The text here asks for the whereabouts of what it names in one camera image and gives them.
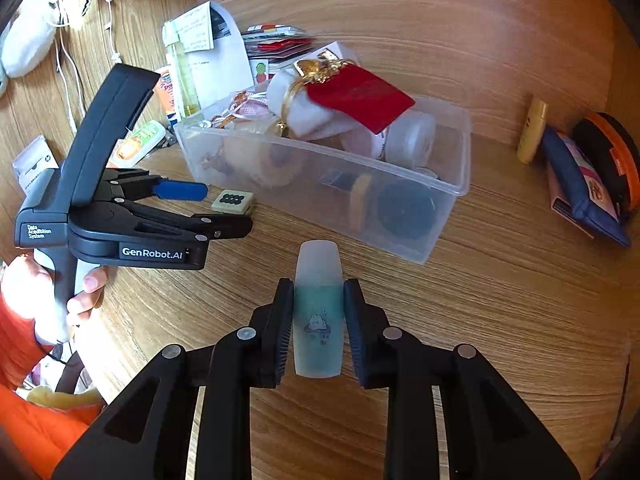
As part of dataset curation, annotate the black round tin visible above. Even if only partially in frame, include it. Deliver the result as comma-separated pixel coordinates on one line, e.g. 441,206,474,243
377,180,435,241

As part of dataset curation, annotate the orange sunscreen tube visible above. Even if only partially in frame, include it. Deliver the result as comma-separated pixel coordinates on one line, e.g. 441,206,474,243
154,66,180,126

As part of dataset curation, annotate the small printed paper note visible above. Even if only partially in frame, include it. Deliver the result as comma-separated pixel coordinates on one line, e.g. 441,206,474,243
162,1,215,54

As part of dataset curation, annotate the blue pouch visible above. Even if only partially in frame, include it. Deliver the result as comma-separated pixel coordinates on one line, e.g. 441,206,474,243
541,127,632,247

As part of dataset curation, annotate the person's left hand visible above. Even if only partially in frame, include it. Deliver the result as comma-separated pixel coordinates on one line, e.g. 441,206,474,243
0,255,110,330

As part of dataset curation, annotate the brown tape roll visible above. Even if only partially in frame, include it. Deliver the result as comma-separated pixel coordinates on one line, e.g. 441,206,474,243
252,142,303,190

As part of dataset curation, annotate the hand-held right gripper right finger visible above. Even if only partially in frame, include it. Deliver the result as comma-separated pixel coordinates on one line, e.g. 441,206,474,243
342,277,581,480

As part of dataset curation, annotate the yellow small bottle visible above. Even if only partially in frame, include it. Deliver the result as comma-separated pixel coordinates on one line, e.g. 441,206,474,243
516,97,549,164

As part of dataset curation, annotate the frosted teal bottle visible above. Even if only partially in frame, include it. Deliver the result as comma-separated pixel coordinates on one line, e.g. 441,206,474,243
292,240,345,380

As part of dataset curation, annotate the white cable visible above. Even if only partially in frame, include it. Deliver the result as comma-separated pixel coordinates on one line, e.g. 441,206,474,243
52,0,121,131

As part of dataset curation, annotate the white cloth bag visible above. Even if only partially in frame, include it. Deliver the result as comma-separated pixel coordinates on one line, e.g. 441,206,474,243
0,0,61,79

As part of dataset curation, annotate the person's orange jacket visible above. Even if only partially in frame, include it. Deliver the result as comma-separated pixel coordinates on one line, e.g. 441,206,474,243
0,384,105,480

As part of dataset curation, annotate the white paper sheet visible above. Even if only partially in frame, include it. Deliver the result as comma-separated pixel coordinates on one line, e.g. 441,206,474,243
189,2,255,108

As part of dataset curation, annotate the person's left forearm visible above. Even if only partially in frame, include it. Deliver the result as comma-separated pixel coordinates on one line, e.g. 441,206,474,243
0,290,61,366

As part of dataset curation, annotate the clear plastic storage box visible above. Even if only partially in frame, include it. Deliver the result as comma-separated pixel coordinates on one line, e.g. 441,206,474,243
174,72,473,266

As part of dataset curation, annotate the stack of booklets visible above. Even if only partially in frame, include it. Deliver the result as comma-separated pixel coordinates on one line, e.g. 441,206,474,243
241,24,318,61

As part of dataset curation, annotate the black orange round case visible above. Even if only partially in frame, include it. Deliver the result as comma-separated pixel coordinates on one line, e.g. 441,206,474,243
571,112,640,221

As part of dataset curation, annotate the white cloth with gold ribbon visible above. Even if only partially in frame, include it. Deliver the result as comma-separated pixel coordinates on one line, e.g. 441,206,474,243
266,49,361,141

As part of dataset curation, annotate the wooden desktop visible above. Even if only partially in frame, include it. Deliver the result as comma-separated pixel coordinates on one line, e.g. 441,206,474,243
75,125,640,480

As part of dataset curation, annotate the mahjong tile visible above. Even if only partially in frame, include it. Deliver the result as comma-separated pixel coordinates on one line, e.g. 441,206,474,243
211,190,255,213

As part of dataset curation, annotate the red velvet pouch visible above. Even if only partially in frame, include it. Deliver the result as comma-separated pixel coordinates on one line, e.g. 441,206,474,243
305,65,416,135

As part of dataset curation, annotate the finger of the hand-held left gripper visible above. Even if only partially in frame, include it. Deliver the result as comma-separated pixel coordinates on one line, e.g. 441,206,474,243
100,199,254,243
102,169,208,202

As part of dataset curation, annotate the pink rope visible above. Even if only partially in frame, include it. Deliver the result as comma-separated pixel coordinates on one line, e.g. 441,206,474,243
210,89,281,133

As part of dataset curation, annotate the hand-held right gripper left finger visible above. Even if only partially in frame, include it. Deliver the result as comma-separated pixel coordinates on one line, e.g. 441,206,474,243
52,277,295,480

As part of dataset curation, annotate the pink notebook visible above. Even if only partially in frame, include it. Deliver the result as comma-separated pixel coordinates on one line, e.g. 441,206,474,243
546,160,596,239

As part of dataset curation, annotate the white round container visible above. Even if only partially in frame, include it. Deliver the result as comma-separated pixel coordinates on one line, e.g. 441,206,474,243
385,112,437,168

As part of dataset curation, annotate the green orange label bottle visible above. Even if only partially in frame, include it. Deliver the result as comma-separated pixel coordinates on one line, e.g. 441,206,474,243
107,120,167,168

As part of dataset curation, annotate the yellow spray bottle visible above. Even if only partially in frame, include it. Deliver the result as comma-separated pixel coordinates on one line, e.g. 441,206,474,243
165,27,201,118

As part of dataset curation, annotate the white printed packet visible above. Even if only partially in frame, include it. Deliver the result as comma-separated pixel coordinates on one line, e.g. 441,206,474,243
12,135,55,196

